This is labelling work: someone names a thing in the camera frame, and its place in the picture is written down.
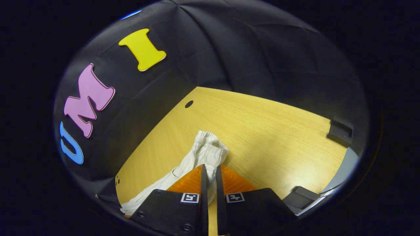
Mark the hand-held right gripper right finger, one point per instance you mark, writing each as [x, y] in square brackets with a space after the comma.
[220, 203]

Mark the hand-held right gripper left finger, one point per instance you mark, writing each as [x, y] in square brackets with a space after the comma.
[204, 200]

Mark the white jeans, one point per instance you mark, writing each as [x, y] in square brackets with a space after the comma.
[208, 152]

